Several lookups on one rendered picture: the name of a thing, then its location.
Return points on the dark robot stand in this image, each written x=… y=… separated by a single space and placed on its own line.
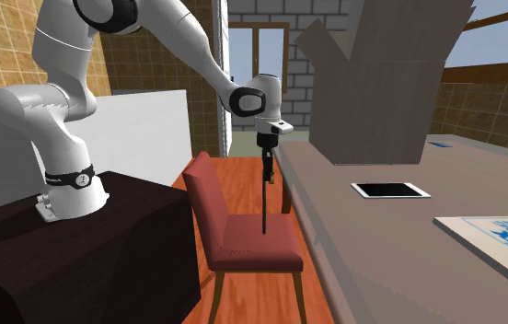
x=101 y=251

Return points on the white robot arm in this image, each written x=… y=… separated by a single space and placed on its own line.
x=65 y=148

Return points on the red upholstered wooden chair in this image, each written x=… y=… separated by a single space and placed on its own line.
x=254 y=242

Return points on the wooden-framed window in brick wall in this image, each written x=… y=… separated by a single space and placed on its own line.
x=258 y=58

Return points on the flat white box, blue print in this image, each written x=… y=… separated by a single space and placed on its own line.
x=496 y=247

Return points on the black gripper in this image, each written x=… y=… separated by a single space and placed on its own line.
x=266 y=140

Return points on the large open grey-brown box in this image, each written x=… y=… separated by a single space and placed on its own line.
x=370 y=103

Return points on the large wooden-framed window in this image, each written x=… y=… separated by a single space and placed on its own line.
x=501 y=40

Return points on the small flat blue object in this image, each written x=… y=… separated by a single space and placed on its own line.
x=440 y=144

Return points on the grey-brown table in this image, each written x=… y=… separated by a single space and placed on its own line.
x=397 y=251

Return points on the white tablet with black screen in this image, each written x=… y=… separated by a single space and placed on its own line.
x=391 y=190

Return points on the thin black rod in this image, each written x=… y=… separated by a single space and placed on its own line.
x=264 y=211

